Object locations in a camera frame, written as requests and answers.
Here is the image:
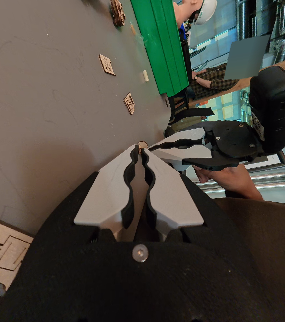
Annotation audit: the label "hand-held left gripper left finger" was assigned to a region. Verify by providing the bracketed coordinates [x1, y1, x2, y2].
[74, 144, 140, 242]

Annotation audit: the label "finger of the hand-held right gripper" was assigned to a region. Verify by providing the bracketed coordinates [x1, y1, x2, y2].
[153, 145, 213, 172]
[148, 127, 208, 151]

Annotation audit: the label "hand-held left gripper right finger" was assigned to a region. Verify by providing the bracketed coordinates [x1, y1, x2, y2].
[141, 148, 205, 242]

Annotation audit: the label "grey desk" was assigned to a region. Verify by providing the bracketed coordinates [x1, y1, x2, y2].
[0, 0, 175, 237]

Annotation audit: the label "person's right hand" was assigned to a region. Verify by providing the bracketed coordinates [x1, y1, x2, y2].
[194, 164, 263, 202]

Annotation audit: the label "black chair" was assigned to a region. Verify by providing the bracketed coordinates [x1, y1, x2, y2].
[169, 96, 216, 126]

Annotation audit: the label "framed picture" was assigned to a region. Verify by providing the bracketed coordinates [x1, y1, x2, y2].
[245, 151, 285, 171]

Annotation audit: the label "metal pipe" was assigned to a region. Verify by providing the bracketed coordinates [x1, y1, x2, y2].
[248, 170, 285, 180]
[198, 180, 285, 193]

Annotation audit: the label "wooden piece with slots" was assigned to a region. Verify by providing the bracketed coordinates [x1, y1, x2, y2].
[123, 92, 135, 116]

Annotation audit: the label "green box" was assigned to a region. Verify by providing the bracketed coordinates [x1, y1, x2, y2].
[130, 0, 189, 97]

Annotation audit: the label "person's brown trousers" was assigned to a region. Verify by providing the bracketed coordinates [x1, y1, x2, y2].
[214, 197, 285, 322]

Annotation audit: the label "wooden piece with two holes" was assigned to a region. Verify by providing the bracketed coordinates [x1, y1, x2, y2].
[98, 54, 116, 76]

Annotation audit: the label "white hard hat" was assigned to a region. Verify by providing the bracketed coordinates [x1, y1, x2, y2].
[194, 0, 217, 25]

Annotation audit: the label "metal ventilation ducts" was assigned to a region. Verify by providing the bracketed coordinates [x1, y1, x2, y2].
[237, 0, 285, 58]

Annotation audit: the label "assembled wooden model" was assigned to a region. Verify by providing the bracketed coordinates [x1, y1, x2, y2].
[110, 0, 126, 27]

